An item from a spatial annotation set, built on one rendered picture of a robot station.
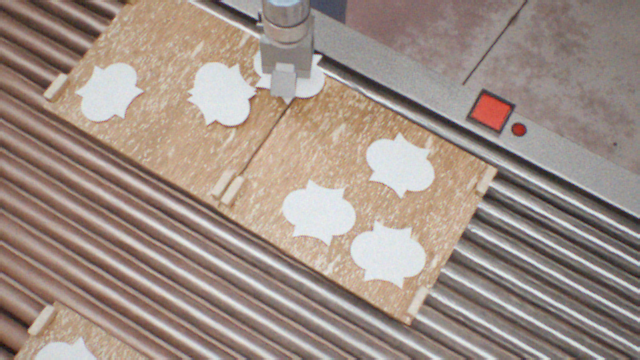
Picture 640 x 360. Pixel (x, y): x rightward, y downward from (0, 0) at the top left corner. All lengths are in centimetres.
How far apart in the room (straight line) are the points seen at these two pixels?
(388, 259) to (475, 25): 152
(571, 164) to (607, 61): 131
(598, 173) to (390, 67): 46
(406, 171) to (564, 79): 138
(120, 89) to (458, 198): 69
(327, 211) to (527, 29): 157
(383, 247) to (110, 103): 60
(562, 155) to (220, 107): 68
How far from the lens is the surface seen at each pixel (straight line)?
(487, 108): 151
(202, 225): 140
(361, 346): 134
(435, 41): 267
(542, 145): 152
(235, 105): 145
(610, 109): 271
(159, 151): 145
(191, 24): 157
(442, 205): 140
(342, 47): 155
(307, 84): 133
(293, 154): 142
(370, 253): 135
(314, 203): 137
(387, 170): 140
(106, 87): 152
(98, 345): 137
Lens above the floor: 224
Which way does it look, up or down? 69 degrees down
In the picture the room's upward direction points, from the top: 2 degrees clockwise
